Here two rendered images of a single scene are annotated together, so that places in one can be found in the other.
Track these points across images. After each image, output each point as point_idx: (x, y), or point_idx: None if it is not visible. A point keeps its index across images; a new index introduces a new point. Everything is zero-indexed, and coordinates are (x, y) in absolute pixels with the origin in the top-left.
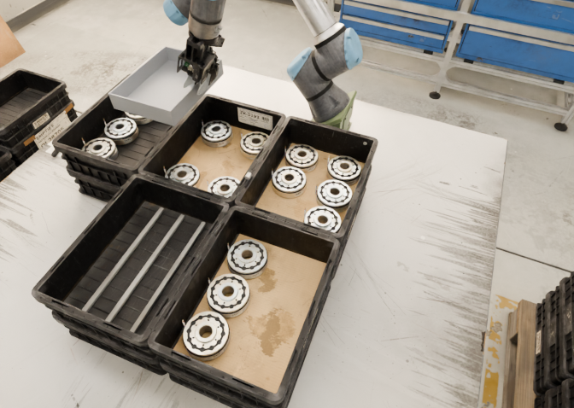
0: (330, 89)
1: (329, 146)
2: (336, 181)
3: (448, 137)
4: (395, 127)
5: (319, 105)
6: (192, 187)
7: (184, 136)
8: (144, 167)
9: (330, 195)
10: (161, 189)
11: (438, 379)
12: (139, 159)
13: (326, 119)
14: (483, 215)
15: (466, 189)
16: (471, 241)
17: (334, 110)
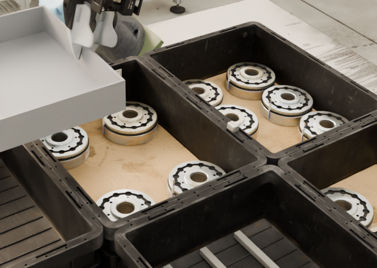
0: (117, 12)
1: (202, 69)
2: (270, 89)
3: (222, 21)
4: (167, 41)
5: (118, 41)
6: (206, 184)
7: None
8: (108, 218)
9: (292, 101)
10: (170, 221)
11: None
12: (10, 257)
13: (135, 55)
14: (348, 60)
15: (306, 50)
16: (375, 83)
17: (139, 37)
